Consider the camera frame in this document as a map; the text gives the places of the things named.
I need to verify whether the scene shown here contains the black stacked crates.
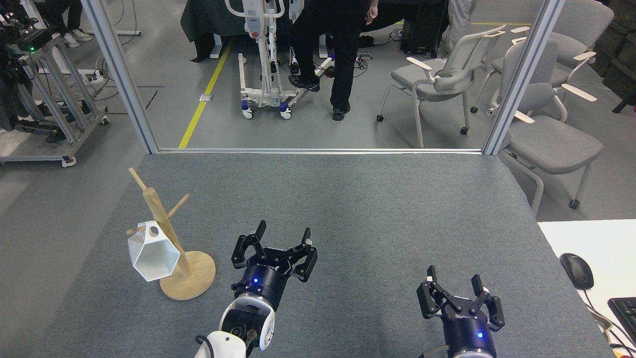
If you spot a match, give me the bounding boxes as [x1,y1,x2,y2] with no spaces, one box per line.
[591,0,636,114]

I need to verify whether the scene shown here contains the dark table cloth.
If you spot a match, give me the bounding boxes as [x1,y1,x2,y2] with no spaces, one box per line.
[180,0,249,63]

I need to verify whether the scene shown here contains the white stand on wheels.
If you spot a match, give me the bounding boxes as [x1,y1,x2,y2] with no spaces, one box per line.
[225,0,336,120]

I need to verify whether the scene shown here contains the black box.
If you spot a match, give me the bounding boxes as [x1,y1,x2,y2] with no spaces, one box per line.
[401,0,450,55]

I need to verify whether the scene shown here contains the black keyboard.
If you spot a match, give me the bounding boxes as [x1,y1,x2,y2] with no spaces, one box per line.
[608,297,636,346]

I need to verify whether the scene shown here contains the silver post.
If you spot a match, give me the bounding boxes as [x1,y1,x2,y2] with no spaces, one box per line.
[483,0,567,156]
[79,0,159,155]

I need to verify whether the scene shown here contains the silver table edge rail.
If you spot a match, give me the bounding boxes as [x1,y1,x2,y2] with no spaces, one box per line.
[157,147,485,155]

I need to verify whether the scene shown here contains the person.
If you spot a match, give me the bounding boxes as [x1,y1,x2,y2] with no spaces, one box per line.
[288,0,379,121]
[37,0,94,48]

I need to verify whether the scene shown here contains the white hexagonal cup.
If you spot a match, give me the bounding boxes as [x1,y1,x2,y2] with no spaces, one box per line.
[127,221,181,282]

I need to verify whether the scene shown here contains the wooden cup rack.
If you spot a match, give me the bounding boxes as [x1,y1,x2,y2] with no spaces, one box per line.
[125,168,217,301]

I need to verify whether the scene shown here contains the black mouse cable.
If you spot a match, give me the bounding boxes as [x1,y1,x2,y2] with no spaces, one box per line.
[581,288,636,349]

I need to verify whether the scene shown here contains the grey chair with armrests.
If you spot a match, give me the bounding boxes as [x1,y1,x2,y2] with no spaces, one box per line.
[470,0,615,116]
[376,24,507,149]
[498,37,604,215]

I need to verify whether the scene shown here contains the white desk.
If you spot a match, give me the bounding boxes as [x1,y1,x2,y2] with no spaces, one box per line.
[538,219,636,358]

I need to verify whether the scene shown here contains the black computer mouse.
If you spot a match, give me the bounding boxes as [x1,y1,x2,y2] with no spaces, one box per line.
[559,253,595,291]

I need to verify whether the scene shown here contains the aluminium frame cart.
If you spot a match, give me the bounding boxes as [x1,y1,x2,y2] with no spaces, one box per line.
[0,27,110,168]

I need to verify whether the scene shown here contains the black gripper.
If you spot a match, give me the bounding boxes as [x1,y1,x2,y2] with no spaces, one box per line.
[416,265,506,358]
[231,220,318,304]

